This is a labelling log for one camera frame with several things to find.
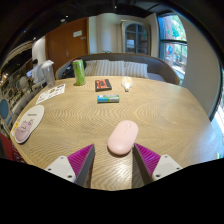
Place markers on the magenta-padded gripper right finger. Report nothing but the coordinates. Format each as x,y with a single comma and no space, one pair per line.
164,166

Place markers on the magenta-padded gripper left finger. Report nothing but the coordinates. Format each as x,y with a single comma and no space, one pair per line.
63,166

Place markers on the pink computer mouse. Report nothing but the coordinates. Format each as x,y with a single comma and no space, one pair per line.
122,137

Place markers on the white mouse pad pink print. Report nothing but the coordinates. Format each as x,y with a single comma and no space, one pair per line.
29,122

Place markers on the white sticker sheet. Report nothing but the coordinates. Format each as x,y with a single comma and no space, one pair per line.
50,93

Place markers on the blue green small pack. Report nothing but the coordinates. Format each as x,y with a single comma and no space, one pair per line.
108,98

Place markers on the black box orange print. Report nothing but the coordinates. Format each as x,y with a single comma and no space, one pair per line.
103,85

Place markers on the black backpack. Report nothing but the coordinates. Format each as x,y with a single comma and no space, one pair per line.
68,71

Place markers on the green drink can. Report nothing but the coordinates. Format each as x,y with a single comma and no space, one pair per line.
79,72

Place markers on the person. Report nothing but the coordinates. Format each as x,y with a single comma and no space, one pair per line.
36,71

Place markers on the grey brown sofa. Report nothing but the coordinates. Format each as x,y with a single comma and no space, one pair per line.
156,66

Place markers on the striped cushion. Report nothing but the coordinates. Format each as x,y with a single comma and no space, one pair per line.
136,69
115,68
94,68

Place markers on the dark framed window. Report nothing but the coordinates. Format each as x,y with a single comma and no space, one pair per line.
172,43

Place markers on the brown wooden door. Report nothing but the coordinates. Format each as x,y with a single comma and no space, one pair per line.
65,43

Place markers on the glass door cabinet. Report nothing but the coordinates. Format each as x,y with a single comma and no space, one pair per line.
136,38

